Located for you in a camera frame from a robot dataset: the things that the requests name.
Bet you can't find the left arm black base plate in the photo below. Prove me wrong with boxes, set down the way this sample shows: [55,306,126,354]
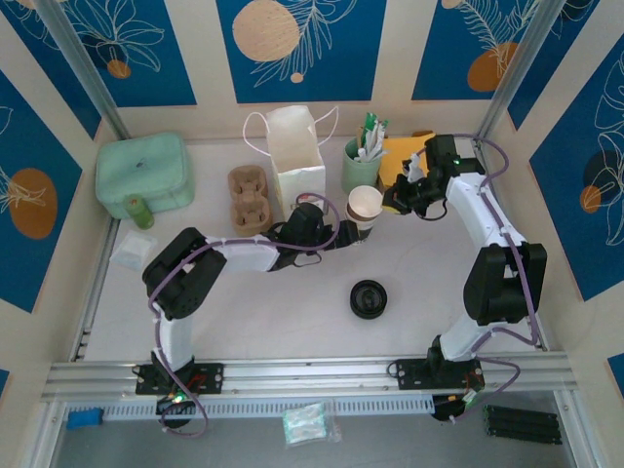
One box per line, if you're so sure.
[135,363,225,396]

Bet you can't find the white paper takeout bag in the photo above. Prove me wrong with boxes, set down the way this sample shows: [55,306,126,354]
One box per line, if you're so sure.
[242,104,340,223]

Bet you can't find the white slotted cable duct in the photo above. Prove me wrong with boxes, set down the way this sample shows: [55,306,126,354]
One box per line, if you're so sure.
[101,395,435,421]

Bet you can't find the brown paper coffee cup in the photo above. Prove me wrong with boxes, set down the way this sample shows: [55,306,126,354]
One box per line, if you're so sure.
[346,184,385,231]

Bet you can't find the mint green holder cup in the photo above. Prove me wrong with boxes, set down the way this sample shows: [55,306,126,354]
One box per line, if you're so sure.
[340,137,384,195]

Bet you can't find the white paper-wrapped straw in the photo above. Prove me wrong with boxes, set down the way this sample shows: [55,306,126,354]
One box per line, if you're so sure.
[355,143,391,163]

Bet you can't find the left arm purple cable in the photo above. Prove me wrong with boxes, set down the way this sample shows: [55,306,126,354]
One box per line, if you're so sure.
[148,192,342,438]

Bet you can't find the cardboard napkin box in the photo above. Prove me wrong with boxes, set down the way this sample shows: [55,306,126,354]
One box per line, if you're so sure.
[375,129,438,199]

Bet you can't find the blue plastic block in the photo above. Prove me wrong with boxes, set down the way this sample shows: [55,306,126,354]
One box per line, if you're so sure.
[66,408,103,431]

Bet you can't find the mint green lunch box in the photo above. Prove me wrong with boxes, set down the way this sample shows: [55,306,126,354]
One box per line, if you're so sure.
[95,132,196,220]

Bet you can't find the small green bottle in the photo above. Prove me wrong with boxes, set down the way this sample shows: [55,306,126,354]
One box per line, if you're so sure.
[124,194,156,230]

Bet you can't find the black ribbed rack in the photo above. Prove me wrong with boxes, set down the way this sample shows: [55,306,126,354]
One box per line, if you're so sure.
[482,404,563,446]

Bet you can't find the aluminium mounting rail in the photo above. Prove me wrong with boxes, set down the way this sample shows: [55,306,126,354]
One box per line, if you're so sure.
[41,353,571,404]

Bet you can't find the aluminium frame post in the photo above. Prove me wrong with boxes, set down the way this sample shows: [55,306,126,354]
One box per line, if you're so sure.
[475,0,569,145]
[36,0,131,142]

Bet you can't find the small green-lit circuit board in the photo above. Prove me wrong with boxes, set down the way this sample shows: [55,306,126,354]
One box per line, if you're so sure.
[155,392,197,415]
[457,387,484,410]

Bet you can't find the clear bag green white contents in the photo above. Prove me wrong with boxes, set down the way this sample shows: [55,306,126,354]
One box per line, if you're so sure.
[281,400,343,448]

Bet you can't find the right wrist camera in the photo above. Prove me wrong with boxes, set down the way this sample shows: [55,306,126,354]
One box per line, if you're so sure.
[402,149,430,182]

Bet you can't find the black cup lid stack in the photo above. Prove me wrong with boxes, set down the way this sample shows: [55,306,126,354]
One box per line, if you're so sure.
[349,279,389,321]

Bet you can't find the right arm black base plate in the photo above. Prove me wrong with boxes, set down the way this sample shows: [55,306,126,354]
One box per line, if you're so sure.
[392,358,484,391]

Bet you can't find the clear plastic packet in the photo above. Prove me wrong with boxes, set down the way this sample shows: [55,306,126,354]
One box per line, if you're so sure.
[109,231,158,269]

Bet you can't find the yellow paper napkins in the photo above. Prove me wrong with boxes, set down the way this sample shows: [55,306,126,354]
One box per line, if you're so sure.
[379,136,431,191]

